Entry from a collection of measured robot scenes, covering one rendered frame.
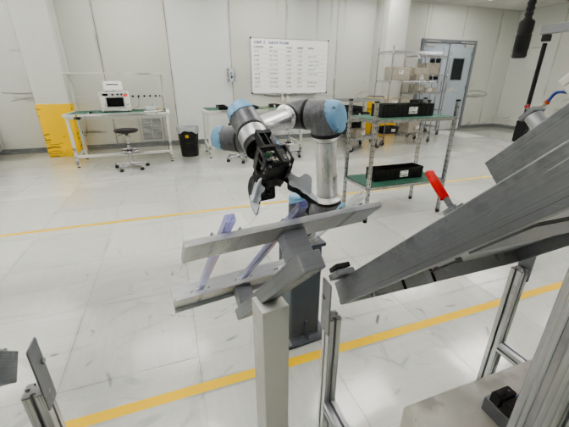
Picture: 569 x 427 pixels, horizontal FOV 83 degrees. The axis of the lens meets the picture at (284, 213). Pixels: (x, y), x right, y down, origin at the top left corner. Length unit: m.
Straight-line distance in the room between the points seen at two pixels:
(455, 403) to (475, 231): 0.45
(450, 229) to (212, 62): 6.98
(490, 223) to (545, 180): 0.09
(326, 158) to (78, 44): 6.49
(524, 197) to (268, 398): 0.64
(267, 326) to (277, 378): 0.16
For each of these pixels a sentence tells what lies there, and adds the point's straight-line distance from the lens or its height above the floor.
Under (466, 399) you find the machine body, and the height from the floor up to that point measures 0.62.
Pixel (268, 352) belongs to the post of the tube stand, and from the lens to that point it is 0.74.
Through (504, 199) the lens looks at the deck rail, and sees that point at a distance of 0.49.
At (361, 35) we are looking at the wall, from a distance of 8.56.
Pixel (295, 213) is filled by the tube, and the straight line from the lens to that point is 0.48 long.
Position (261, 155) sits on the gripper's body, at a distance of 0.71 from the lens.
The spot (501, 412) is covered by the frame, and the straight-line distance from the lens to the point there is 0.85.
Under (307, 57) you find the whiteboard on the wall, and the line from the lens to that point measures 7.89.
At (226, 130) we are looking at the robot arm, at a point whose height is 1.12.
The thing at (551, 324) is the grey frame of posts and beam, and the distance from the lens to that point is 0.45.
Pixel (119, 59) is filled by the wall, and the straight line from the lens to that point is 7.31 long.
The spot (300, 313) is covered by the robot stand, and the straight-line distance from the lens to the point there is 1.69.
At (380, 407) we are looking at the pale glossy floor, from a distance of 1.61.
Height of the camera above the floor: 1.25
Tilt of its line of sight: 22 degrees down
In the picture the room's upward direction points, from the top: straight up
